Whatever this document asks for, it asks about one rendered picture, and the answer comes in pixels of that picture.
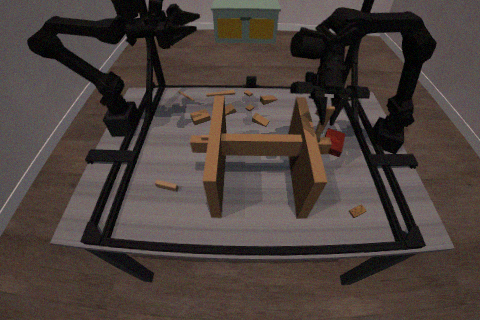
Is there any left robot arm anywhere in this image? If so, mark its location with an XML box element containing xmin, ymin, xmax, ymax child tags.
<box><xmin>290</xmin><ymin>7</ymin><xmax>437</xmax><ymax>137</ymax></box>

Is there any tan wooden board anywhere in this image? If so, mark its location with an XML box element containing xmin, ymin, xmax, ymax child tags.
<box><xmin>288</xmin><ymin>97</ymin><xmax>327</xmax><ymax>219</ymax></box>
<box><xmin>203</xmin><ymin>96</ymin><xmax>227</xmax><ymax>218</ymax></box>

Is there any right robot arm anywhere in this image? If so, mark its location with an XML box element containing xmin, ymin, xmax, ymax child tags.
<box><xmin>27</xmin><ymin>0</ymin><xmax>164</xmax><ymax>116</ymax></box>

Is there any wooden rail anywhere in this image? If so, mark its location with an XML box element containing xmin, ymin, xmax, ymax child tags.
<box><xmin>190</xmin><ymin>134</ymin><xmax>332</xmax><ymax>156</ymax></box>

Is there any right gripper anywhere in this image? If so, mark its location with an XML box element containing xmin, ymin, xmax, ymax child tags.
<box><xmin>141</xmin><ymin>4</ymin><xmax>200</xmax><ymax>49</ymax></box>

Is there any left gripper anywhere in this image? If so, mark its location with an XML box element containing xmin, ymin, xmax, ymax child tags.
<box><xmin>290</xmin><ymin>60</ymin><xmax>370</xmax><ymax>126</ymax></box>

